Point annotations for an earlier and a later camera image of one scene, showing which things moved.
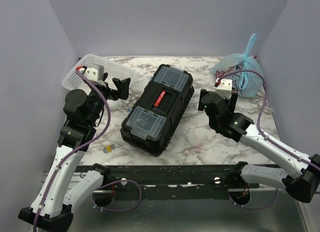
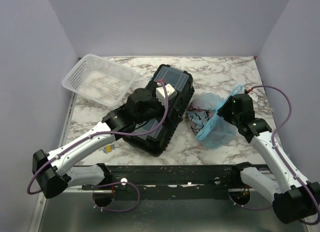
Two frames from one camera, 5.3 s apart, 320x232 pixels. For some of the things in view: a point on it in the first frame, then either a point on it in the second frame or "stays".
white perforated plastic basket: [112, 70] stays
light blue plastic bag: [247, 84] -> [210, 129]
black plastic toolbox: [153, 120] stays
